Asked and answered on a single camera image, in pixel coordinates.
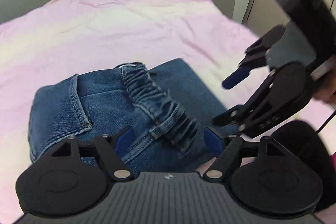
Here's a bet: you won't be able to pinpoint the person's right hand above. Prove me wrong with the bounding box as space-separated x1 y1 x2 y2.
314 74 336 105

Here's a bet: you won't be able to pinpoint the blue denim pants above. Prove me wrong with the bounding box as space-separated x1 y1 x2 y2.
29 57 229 173

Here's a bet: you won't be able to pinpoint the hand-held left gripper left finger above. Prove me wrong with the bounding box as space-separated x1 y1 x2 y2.
49 126 135 182

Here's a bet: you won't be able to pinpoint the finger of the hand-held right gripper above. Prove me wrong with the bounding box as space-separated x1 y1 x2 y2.
222 25 286 90
211 69 279 133

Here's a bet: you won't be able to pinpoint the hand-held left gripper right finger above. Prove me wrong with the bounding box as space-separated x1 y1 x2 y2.
202 126 286 182

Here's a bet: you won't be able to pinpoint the black cable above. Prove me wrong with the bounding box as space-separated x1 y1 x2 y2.
316 108 336 136

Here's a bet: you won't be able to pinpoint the pink floral blanket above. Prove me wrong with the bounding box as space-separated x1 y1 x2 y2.
0 0 336 224

